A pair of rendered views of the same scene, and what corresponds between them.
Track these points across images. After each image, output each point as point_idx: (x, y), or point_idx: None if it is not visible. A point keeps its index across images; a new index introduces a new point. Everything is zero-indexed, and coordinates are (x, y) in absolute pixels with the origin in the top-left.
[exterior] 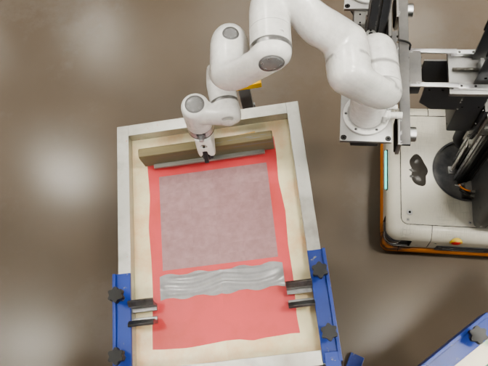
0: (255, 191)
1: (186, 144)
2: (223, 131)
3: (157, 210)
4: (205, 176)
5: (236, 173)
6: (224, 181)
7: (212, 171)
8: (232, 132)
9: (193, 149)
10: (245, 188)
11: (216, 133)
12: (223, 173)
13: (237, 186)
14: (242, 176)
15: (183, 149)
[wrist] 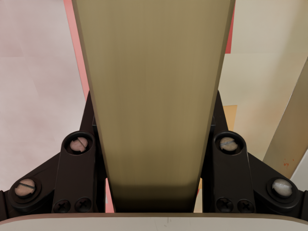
0: (0, 180)
1: (183, 71)
2: (266, 108)
3: None
4: (33, 20)
5: (61, 140)
6: (16, 100)
7: (63, 55)
8: (247, 135)
9: (101, 129)
10: (4, 159)
11: (270, 81)
12: (60, 99)
13: (6, 139)
14: (51, 154)
15: (88, 8)
